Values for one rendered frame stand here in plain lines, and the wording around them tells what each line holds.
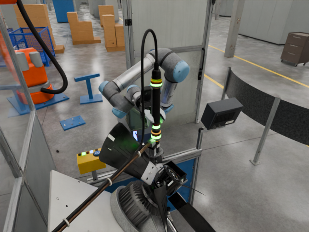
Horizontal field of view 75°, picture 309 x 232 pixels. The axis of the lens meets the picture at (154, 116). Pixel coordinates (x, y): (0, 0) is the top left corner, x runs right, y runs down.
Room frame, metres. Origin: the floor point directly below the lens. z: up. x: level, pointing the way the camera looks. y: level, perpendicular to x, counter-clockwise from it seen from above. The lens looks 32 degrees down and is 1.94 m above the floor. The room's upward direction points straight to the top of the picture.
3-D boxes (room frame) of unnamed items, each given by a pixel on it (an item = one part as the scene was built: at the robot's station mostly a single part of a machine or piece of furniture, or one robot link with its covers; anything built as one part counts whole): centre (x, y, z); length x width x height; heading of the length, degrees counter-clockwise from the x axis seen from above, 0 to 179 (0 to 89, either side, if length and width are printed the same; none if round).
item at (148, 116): (0.71, 0.02, 1.48); 0.09 x 0.03 x 0.06; 12
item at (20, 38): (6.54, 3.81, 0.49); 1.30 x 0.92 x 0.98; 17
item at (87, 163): (0.94, 0.40, 1.02); 0.16 x 0.10 x 0.11; 112
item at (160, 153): (0.71, 0.00, 1.35); 0.09 x 0.07 x 0.10; 147
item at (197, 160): (1.25, -0.36, 0.39); 0.04 x 0.04 x 0.78; 22
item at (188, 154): (1.09, 0.04, 0.82); 0.90 x 0.04 x 0.08; 112
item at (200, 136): (1.25, -0.36, 0.96); 0.03 x 0.03 x 0.20; 22
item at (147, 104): (0.82, 0.04, 1.48); 0.12 x 0.08 x 0.09; 22
